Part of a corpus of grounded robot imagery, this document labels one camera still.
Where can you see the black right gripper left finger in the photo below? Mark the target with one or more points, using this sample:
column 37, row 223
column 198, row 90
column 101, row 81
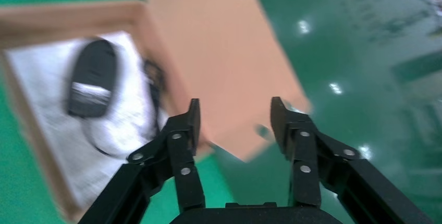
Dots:
column 179, row 153

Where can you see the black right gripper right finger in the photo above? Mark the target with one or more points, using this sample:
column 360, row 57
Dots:
column 307, row 157

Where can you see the white printed paper sheet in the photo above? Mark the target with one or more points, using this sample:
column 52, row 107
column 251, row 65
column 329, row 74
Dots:
column 62, row 139

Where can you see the brown cardboard box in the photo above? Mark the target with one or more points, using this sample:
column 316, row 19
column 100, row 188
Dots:
column 214, row 60

